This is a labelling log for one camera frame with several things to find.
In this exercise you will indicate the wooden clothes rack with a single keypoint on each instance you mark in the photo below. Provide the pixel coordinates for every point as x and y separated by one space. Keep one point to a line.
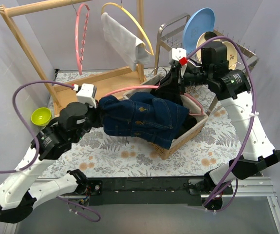
108 83

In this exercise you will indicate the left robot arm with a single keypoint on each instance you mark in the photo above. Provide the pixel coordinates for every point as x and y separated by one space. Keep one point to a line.
19 195

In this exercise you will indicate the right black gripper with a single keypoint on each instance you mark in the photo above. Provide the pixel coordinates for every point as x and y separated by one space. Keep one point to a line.
176 79

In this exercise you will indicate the blue denim skirt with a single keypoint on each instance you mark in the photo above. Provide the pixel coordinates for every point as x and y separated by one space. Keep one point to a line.
143 115

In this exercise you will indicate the black garment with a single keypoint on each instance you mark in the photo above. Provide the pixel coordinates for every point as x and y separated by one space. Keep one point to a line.
170 90

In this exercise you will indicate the wicker laundry basket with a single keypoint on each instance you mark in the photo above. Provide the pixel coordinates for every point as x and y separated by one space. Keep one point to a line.
188 101

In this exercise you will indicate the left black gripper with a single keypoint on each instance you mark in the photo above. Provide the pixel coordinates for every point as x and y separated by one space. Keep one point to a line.
95 116

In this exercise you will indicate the cream plate flower print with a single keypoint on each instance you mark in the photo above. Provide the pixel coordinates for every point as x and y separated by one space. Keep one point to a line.
232 55

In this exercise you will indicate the floral tablecloth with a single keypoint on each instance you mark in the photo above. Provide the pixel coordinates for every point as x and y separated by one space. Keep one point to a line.
100 155

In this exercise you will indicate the yellow hanger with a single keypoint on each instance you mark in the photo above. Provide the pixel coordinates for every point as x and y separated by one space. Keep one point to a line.
141 30

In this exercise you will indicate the green bowl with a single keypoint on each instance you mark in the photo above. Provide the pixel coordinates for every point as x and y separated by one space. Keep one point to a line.
41 116

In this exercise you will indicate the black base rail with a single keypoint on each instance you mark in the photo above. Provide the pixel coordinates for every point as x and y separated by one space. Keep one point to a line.
146 190

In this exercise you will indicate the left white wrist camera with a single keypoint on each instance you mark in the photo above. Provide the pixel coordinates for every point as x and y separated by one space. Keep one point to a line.
85 94

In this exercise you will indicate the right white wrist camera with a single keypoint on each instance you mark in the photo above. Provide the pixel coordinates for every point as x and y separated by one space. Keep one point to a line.
178 55

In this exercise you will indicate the pink hanger rear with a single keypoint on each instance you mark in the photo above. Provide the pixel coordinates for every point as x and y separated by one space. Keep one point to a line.
81 28

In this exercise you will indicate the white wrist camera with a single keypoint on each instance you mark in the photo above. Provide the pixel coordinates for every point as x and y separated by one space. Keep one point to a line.
178 55
85 94

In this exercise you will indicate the blue plate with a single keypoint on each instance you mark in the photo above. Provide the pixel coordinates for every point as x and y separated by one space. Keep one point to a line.
200 22

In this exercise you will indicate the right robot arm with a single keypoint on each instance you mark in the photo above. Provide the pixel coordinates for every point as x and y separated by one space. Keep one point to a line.
235 92

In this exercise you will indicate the white skirt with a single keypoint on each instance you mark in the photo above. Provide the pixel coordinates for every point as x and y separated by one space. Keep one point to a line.
130 48

